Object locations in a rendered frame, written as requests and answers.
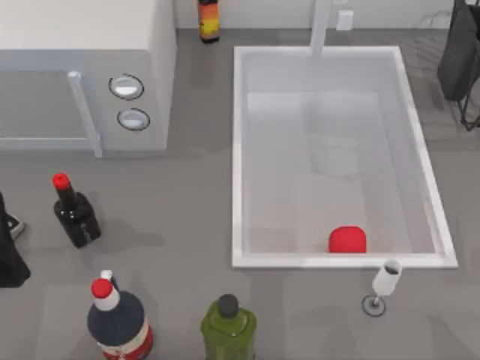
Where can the white sink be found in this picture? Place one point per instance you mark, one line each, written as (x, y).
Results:
(337, 150)

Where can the microwave knob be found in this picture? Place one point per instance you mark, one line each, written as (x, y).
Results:
(133, 119)
(126, 86)

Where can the red cup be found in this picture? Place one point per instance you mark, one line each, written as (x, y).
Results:
(347, 240)

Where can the pale microwave oven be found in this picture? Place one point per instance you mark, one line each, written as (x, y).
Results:
(157, 75)

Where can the green bottle with black cap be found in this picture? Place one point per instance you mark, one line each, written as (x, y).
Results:
(228, 330)

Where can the orange and black bottle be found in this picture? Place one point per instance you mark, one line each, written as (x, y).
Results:
(208, 22)

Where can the black bottle with red cap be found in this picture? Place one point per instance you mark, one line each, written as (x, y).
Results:
(77, 217)

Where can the tall white tap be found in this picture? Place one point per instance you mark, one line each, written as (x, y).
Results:
(320, 26)

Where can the white stemmed glass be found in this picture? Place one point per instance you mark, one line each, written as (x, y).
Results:
(384, 283)

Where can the dark bottle with red label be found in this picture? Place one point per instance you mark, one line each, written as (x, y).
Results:
(120, 322)

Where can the microwave door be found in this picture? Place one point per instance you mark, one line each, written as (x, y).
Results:
(37, 105)

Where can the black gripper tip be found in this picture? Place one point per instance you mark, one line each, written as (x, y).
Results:
(9, 251)

